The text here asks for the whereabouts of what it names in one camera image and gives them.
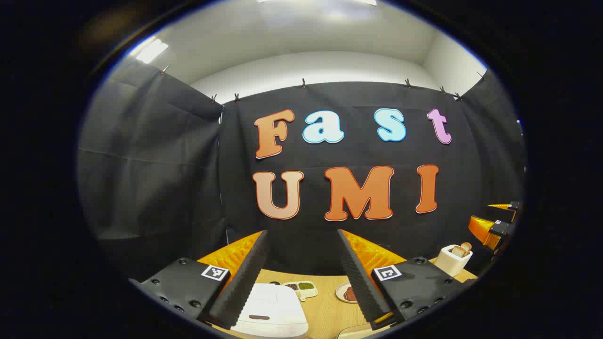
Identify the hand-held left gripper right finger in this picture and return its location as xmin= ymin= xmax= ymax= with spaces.
xmin=337 ymin=229 xmax=477 ymax=330

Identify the row of small black clips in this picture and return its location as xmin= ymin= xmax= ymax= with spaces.
xmin=160 ymin=66 xmax=486 ymax=103

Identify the white round plate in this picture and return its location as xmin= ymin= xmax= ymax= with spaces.
xmin=335 ymin=282 xmax=359 ymax=304

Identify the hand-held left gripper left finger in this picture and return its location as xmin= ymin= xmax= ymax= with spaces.
xmin=130 ymin=230 xmax=269 ymax=330

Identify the white divided bean dish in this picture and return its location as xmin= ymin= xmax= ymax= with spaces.
xmin=283 ymin=281 xmax=318 ymax=301

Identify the ceiling light panel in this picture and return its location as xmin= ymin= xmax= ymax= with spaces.
xmin=136 ymin=39 xmax=169 ymax=65

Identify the white rice cooker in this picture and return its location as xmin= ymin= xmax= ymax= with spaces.
xmin=231 ymin=282 xmax=309 ymax=339

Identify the white toaster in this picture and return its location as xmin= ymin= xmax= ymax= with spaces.
xmin=433 ymin=244 xmax=474 ymax=277

